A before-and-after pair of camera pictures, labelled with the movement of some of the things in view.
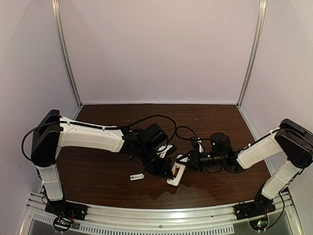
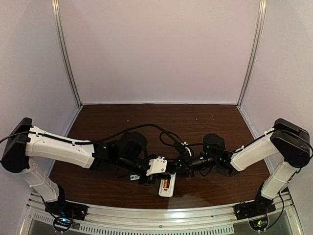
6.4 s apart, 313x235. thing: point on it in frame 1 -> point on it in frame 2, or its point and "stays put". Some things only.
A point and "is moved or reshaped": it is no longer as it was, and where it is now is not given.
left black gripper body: (160, 166) -> (144, 175)
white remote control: (178, 170) is moved or reshaped
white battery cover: (138, 176) stays put
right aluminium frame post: (262, 9) stays put
